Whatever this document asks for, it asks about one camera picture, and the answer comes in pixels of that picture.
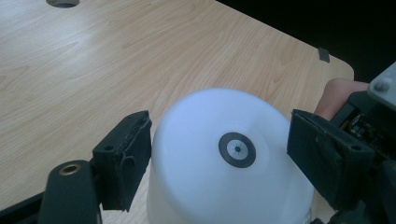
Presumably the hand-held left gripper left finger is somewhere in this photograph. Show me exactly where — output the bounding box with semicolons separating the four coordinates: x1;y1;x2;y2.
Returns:
92;110;153;213

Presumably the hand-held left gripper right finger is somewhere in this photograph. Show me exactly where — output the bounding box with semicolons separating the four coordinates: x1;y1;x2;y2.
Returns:
287;109;376;211

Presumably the white cup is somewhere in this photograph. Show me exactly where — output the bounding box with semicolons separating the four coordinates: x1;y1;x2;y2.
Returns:
146;88;316;224

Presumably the grey tape piece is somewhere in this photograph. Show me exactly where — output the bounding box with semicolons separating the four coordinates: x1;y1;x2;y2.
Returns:
318;47;331;63

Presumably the round grey cable grommet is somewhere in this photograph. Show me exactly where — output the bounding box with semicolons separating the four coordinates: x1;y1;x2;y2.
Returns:
46;0;80;8

